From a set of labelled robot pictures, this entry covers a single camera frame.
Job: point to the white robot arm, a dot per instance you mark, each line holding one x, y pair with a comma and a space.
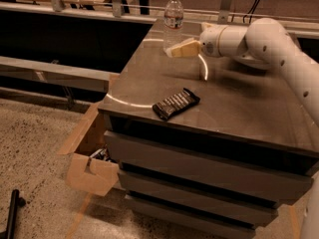
264, 43

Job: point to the grey drawer cabinet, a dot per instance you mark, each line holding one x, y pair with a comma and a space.
223, 166

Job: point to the black rxbar chocolate bar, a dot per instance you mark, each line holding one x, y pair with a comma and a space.
175, 104

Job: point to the clear plastic water bottle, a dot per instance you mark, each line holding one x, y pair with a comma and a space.
172, 23

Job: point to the open cardboard box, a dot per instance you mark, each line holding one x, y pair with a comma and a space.
85, 172

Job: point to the grey metal railing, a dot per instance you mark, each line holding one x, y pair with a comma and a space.
76, 48

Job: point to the black pole on floor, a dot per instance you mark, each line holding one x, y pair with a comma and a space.
15, 202

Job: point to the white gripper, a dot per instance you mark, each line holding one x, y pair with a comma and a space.
208, 41

